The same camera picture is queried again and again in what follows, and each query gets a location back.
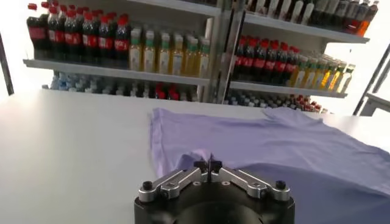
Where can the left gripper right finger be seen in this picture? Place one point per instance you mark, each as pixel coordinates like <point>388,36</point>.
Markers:
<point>250,184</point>

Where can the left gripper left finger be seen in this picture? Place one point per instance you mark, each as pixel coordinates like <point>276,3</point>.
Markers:
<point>173,182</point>

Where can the purple t-shirt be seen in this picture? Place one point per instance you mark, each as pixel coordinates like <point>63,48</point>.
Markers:
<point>274,146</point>

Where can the cola bottle red cap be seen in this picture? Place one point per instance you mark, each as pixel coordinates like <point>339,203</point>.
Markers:
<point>122,44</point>
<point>250,62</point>
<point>291,67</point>
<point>90,39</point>
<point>240,61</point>
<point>173,92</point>
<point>260,62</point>
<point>36,33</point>
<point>160,91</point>
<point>301,102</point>
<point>281,65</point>
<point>105,42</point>
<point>272,64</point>
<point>72,38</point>
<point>314,106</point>
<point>55,35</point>

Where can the grey metal shelf rack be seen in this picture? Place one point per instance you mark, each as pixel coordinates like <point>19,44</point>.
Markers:
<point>122,73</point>
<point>289,90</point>

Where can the yellow juice bottle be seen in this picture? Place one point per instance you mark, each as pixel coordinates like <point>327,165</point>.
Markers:
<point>164,58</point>
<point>135,56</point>
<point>191,61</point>
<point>318,77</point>
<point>204,62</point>
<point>309,76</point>
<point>298,74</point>
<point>177,59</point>
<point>336,79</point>
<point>327,79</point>
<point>149,58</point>

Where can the blue water bottle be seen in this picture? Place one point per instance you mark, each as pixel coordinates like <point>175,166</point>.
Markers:
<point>65,82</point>
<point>56,82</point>

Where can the tea bottle white label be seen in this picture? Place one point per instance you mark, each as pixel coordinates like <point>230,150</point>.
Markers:
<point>263,6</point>
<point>274,7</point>
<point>285,8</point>
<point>307,11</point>
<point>296,9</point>

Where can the dark bottle beige label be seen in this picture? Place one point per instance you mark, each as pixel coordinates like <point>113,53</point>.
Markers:
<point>328,12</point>
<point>319,10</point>

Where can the red orange drink bottle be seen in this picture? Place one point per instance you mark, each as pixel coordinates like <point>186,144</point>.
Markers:
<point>367,19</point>

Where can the grey metal frame table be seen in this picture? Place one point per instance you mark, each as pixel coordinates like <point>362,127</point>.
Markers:
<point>376,102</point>

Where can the thin diagonal frame pole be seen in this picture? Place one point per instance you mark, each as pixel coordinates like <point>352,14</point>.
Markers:
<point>370,82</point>

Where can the dark diagonal frame pole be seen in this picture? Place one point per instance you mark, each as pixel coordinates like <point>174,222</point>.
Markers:
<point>6,67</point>

